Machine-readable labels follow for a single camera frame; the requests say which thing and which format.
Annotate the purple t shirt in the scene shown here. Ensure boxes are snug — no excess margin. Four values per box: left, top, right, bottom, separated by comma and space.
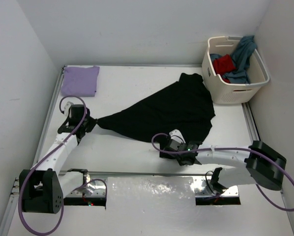
60, 66, 100, 97

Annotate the black garment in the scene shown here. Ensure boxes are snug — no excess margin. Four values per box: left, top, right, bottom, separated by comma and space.
97, 73, 215, 149

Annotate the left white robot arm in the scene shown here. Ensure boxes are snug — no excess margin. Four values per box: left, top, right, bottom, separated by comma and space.
19, 103, 96, 214

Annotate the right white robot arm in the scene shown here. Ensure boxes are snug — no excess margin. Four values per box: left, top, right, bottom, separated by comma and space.
160, 129, 287, 195

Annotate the white front cover board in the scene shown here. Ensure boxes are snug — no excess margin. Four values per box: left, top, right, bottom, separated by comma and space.
0, 176, 294, 236

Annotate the beige laundry basket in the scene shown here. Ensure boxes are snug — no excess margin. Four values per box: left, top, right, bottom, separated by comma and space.
202, 36, 270, 104

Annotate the red garment in basket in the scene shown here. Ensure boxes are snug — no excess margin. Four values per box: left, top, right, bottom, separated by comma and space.
212, 54, 236, 83

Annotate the teal shirt in basket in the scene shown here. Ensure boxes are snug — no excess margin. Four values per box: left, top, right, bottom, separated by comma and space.
210, 36, 257, 84

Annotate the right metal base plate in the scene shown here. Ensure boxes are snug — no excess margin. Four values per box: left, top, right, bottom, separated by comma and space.
191, 176, 239, 198

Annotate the metal base plate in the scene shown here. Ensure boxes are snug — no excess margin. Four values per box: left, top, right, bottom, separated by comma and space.
60, 172, 108, 198
191, 176, 239, 198

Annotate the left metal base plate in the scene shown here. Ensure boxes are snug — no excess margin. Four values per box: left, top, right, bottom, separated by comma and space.
60, 172, 108, 198

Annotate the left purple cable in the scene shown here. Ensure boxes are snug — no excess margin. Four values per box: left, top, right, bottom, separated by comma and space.
18, 95, 108, 234

